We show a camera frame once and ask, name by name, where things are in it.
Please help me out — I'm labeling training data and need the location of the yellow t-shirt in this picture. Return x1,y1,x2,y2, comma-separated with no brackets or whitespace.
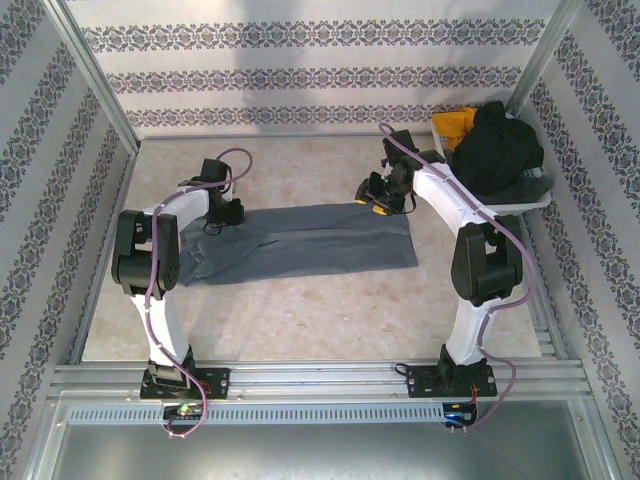
432,106,479,151

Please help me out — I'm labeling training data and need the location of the black t-shirt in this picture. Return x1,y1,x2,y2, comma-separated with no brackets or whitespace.
449,100,545,197

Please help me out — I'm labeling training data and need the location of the white plastic basket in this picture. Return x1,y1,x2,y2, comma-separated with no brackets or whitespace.
430,112,554,212

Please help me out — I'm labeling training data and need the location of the dark grey t-shirt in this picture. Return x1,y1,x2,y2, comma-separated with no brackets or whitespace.
474,174,555,205

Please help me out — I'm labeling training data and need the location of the left controller board green light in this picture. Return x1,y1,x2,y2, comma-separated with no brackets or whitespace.
163,403,206,420

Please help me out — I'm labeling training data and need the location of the right controller board blue light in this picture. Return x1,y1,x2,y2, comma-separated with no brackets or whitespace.
444,402,479,427

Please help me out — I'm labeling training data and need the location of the grey metal sheet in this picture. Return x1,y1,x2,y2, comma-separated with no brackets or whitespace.
29,422,619,480

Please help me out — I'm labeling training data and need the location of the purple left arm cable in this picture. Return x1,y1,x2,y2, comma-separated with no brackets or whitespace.
144,147,254,440

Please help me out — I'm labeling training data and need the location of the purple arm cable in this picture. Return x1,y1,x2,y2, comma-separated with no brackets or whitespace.
378,123,534,431
144,147,254,440

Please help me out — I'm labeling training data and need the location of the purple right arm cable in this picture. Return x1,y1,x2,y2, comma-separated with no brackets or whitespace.
378,123,534,431

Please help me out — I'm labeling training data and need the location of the aluminium frame post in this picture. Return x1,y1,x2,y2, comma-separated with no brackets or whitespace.
503,0,586,117
43,0,142,157

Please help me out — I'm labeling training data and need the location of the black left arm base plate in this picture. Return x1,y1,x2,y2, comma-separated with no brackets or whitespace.
139,367,231,400

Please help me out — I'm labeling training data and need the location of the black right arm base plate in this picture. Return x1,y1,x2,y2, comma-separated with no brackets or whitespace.
405,363,499,400

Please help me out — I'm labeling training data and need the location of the aluminium mounting rail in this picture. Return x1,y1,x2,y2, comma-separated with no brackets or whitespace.
49,362,586,401

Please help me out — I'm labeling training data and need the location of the slotted grey cable duct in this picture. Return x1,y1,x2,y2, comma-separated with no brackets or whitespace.
67,402,479,426

